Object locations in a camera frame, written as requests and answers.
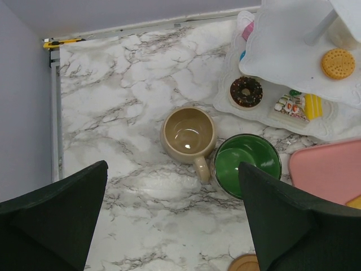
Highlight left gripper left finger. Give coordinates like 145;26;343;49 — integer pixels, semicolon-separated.
1;160;108;270

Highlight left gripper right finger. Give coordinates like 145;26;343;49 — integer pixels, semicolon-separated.
238;162;360;270

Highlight sprinkled white cake slice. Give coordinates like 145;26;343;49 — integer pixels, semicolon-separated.
268;94;310;129

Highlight yellow layered cake slice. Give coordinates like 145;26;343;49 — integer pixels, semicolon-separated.
304;94;323;121

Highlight chocolate sprinkled donut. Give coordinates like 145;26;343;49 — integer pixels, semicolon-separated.
228;76;263;110

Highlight orange round cookie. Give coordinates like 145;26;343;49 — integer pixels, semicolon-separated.
321;49;356;80

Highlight blue frosted donut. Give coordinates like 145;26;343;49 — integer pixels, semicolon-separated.
239;50;246;61

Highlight white three-tier cake stand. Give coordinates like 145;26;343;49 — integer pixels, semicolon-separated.
213;1;360;141

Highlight square yellow biscuit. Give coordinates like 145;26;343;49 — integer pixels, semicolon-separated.
346;195;361;209

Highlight wooden coaster upper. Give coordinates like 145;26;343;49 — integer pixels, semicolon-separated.
227;254;260;271

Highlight pink serving tray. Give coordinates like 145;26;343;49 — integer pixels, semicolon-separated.
288;139;360;205

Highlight green-inside ceramic mug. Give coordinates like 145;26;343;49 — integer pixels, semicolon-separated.
210;134;283;200

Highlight beige ceramic mug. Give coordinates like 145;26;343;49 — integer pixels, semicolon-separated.
160;107;217;183

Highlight yellow utility knife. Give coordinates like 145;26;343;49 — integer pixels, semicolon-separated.
43;38;86;50

